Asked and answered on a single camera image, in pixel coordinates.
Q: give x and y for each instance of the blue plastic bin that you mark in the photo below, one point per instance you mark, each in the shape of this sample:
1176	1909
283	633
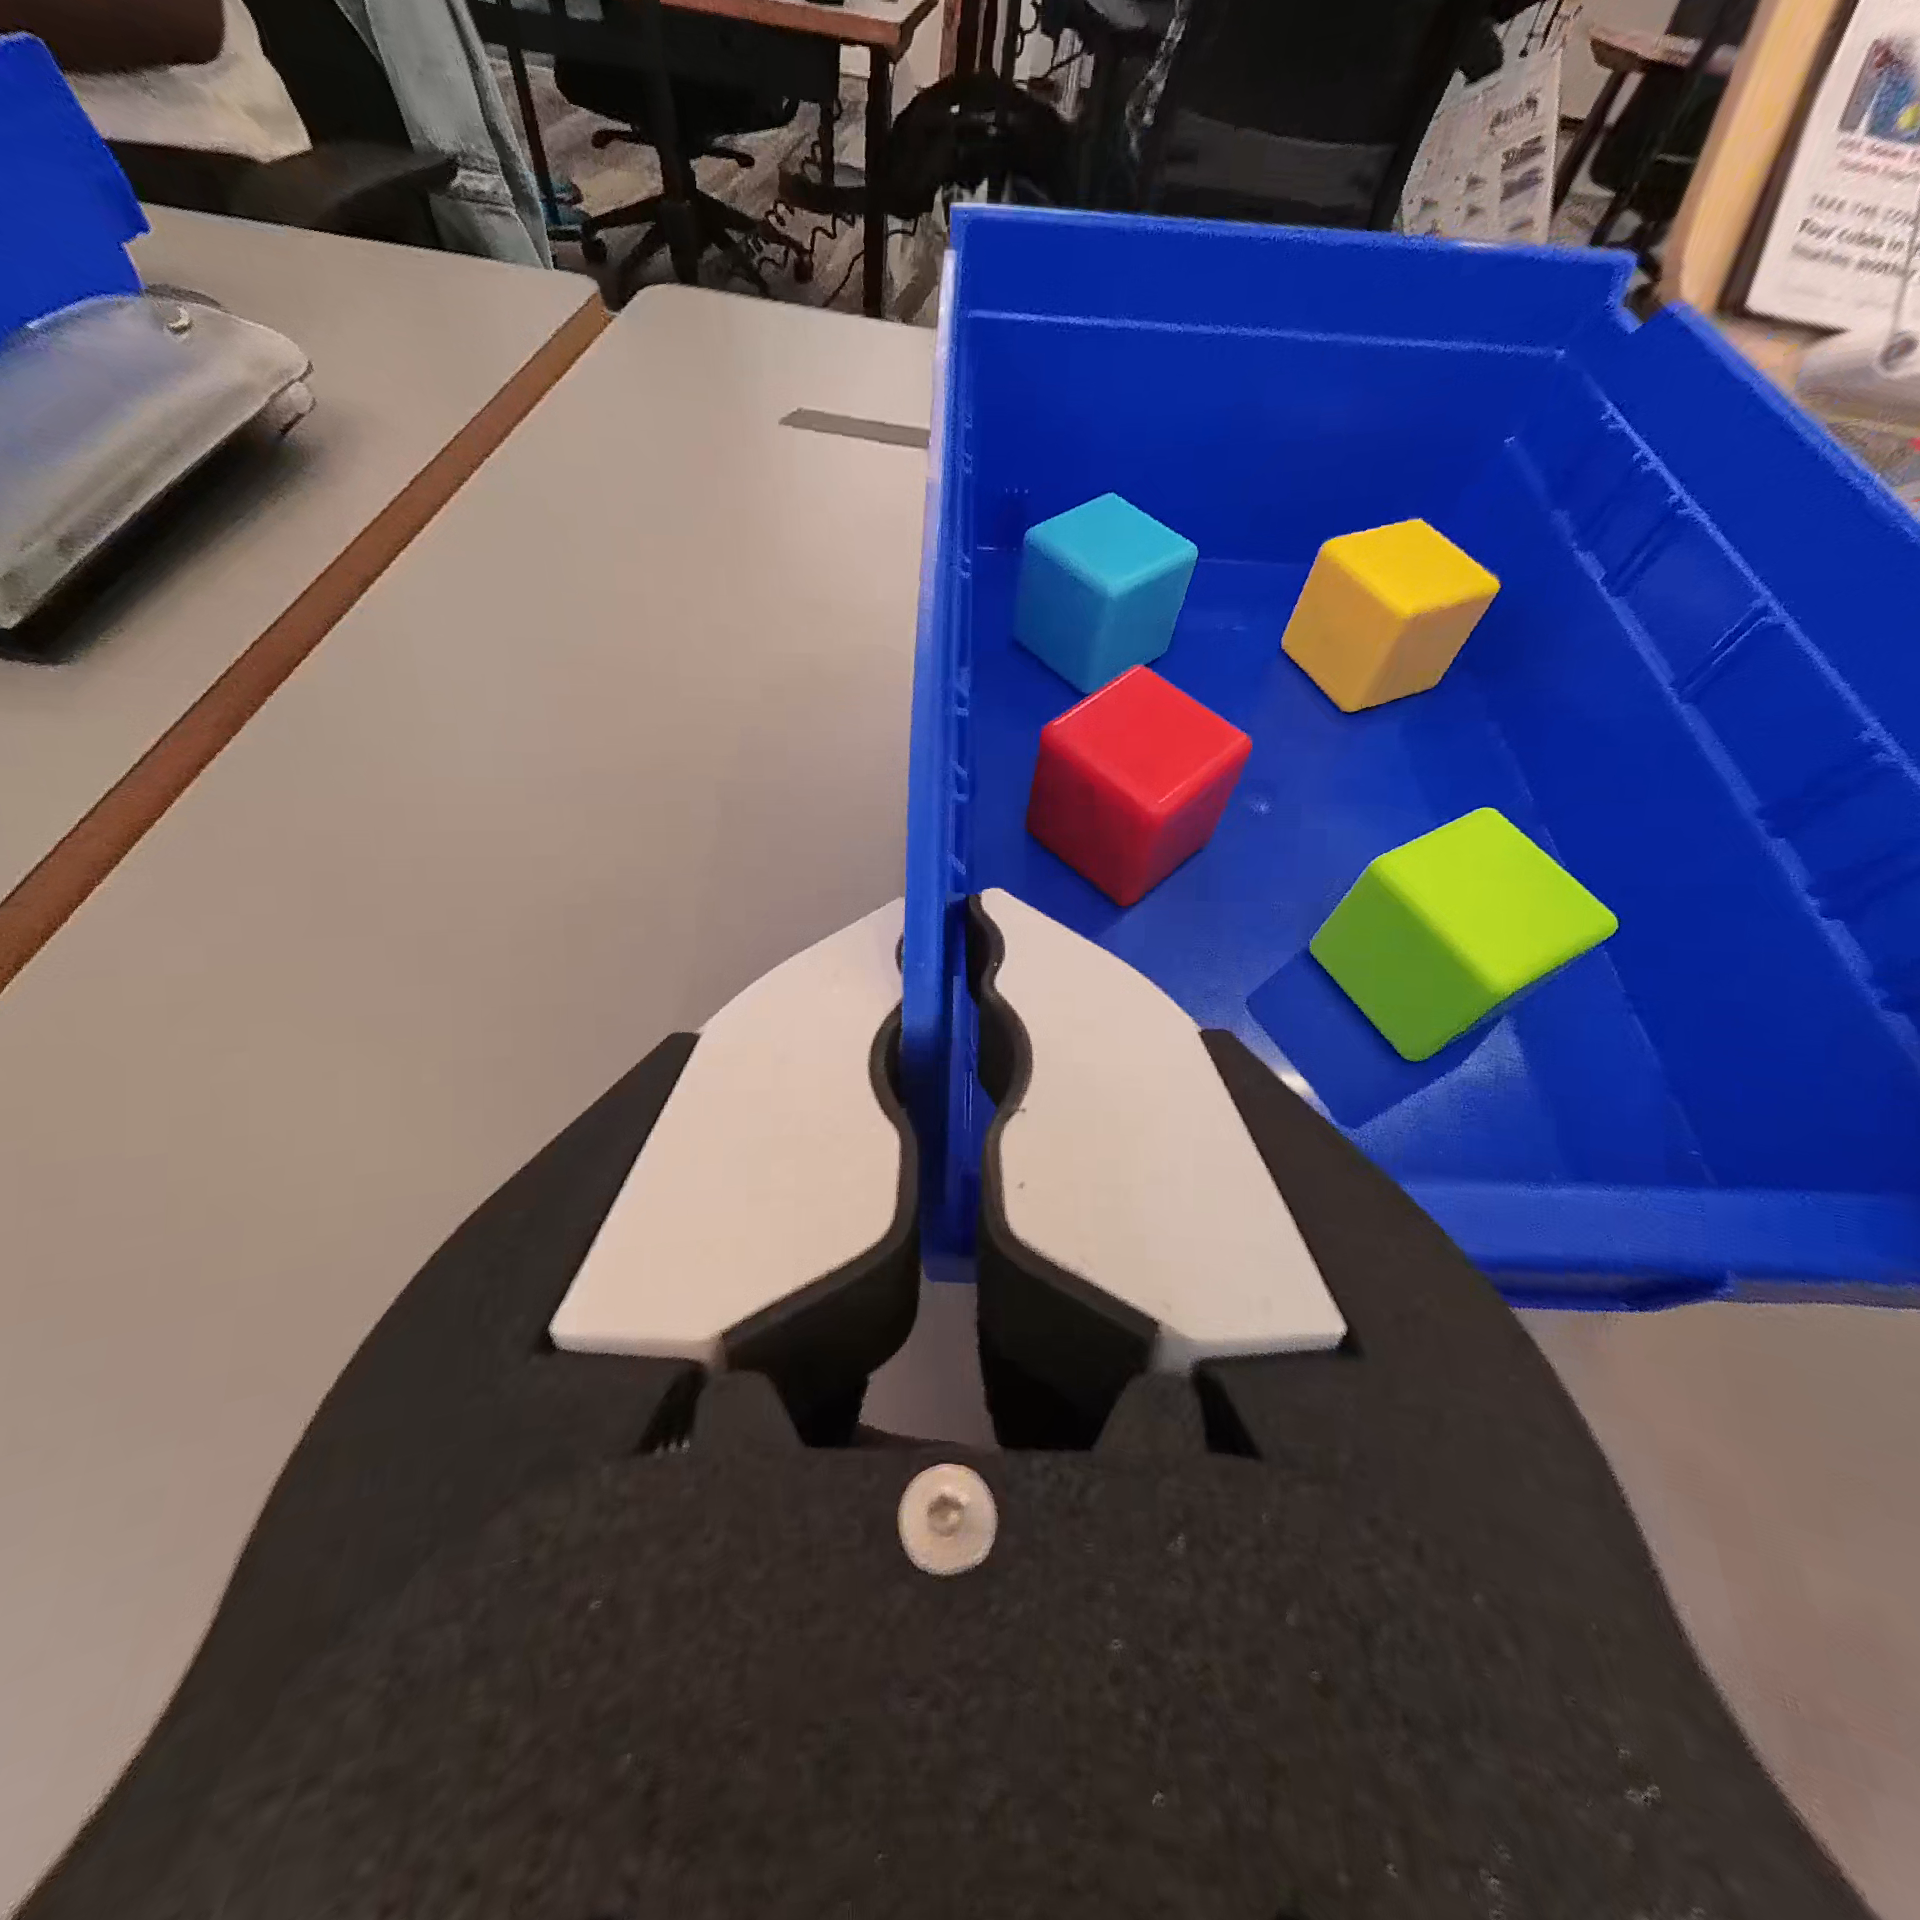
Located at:
1576	1170
53	196

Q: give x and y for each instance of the yellow cube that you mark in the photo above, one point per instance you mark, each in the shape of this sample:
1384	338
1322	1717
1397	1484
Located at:
1387	615

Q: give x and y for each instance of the wooden background table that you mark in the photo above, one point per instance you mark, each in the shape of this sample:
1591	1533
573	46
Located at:
840	20

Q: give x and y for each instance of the red cube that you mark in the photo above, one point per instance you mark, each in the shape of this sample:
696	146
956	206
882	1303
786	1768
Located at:
1132	781

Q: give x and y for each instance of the wooden board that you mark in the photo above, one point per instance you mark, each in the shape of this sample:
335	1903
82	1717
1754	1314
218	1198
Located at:
1724	149

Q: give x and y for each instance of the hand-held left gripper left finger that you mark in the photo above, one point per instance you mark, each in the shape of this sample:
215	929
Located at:
751	1185

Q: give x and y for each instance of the green cube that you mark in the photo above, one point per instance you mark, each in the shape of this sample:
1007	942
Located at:
1455	930

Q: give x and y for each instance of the printed paper sheet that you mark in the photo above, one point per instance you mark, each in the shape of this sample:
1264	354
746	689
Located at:
1484	149

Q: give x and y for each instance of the printed instruction sheet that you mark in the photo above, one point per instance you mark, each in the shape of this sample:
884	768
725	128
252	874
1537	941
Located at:
1844	181

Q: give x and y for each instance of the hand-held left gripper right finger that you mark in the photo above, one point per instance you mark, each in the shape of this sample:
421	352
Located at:
1155	1185

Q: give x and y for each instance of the light blue cube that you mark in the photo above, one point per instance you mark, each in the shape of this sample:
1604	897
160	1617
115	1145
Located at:
1103	592

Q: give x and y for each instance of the adjacent grey desk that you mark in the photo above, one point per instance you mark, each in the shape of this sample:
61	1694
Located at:
375	406

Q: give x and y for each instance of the black office chair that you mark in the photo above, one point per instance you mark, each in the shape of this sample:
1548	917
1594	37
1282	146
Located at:
675	90
1289	106

